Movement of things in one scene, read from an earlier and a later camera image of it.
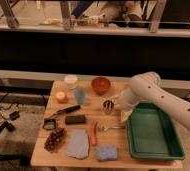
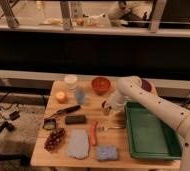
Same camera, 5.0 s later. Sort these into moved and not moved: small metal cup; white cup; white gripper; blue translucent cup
Moved: white gripper
Not moved: white cup; blue translucent cup; small metal cup
